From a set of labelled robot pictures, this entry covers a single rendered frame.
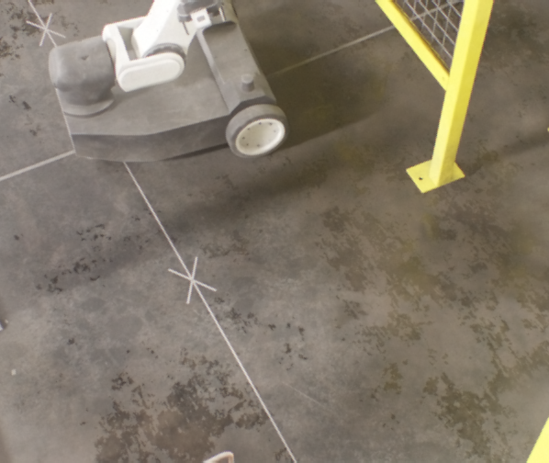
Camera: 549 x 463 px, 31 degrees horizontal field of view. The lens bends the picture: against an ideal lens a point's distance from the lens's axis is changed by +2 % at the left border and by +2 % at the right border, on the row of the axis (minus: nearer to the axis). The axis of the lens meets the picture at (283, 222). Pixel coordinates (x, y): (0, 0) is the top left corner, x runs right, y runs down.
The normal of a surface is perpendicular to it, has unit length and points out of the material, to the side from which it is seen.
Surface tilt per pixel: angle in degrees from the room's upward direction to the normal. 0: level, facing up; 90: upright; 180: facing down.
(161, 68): 90
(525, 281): 0
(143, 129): 0
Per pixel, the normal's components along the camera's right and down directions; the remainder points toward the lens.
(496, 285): 0.00, -0.58
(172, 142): 0.33, 0.76
